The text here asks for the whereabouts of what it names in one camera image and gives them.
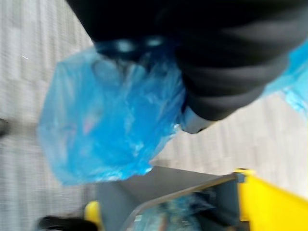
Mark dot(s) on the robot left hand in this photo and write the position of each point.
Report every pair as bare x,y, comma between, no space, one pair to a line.
216,48

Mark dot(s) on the blue plastic rubbish bag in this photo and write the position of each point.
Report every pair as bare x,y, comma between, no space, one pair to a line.
108,120

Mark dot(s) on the grey yellow-lid pedal trash can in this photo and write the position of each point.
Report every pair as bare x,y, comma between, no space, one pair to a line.
269,204

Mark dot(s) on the blue trash can liner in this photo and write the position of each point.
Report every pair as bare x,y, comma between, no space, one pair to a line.
173,211

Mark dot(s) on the robot dark foot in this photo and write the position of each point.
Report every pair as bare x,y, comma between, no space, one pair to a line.
67,223

